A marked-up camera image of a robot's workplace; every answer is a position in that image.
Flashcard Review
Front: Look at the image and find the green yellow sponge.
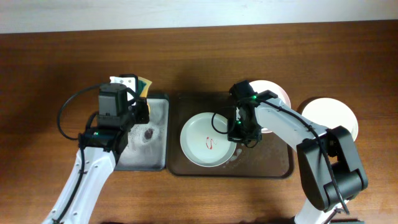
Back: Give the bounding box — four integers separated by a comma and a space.
137, 77, 152, 112

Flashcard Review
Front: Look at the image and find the pale green plate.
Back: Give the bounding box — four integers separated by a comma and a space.
180, 112, 236, 167

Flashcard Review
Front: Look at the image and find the white plate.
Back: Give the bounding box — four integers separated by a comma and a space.
302, 98, 359, 141

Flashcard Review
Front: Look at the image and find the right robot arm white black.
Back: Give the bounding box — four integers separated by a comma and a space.
226, 80, 368, 223

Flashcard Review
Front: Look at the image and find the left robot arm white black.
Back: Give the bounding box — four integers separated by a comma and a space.
44, 74, 152, 223

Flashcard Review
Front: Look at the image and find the small grey soapy tray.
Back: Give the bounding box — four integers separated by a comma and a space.
115, 93, 170, 171

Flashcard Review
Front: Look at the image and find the large brown tray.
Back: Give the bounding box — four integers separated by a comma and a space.
166, 92, 294, 179

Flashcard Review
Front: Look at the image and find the pink plate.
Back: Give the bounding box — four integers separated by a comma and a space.
247, 80, 292, 134

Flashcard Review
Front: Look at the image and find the dark object at bottom edge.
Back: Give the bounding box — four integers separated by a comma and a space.
330, 219, 365, 224

